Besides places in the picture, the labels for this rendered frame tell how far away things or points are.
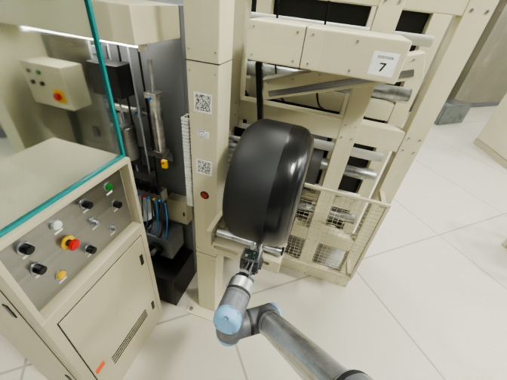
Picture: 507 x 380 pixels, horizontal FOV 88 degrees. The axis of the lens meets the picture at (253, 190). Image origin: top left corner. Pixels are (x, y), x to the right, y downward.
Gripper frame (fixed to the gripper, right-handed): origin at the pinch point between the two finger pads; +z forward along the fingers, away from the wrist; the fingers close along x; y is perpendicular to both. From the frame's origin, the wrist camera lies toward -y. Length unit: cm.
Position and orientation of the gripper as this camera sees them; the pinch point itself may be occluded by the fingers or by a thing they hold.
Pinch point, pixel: (257, 246)
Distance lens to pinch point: 114.2
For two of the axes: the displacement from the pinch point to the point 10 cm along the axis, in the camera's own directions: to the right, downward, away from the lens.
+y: 1.0, -8.0, -6.0
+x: -9.5, -2.5, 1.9
